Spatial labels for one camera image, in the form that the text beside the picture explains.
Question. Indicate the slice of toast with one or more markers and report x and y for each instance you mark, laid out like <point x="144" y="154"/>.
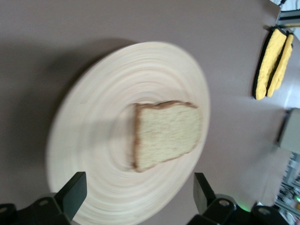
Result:
<point x="168" y="136"/>

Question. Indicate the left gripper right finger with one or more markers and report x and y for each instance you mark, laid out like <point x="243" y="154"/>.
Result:
<point x="204" y="197"/>

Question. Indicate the beige and chrome toaster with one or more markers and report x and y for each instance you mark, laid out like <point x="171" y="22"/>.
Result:
<point x="290" y="129"/>

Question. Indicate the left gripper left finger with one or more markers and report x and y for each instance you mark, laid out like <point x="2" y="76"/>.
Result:
<point x="72" y="199"/>

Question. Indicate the round wooden plate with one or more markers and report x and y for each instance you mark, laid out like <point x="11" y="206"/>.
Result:
<point x="105" y="93"/>

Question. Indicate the aluminium frame profile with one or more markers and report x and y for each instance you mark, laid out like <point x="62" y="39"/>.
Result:
<point x="289" y="16"/>

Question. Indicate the aluminium frame shelving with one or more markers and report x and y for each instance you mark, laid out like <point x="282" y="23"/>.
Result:
<point x="289" y="187"/>

